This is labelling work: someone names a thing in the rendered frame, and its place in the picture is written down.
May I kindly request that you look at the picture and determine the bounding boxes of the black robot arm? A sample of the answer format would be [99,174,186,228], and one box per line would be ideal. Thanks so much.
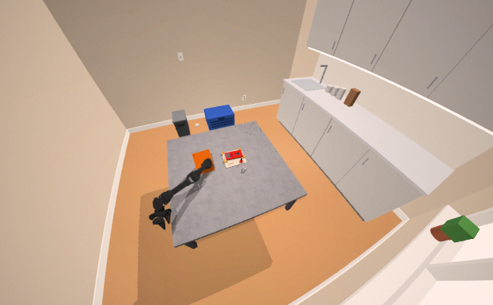
[149,158,213,220]

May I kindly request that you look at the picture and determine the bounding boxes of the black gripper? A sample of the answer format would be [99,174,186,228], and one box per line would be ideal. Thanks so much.
[152,206,171,230]

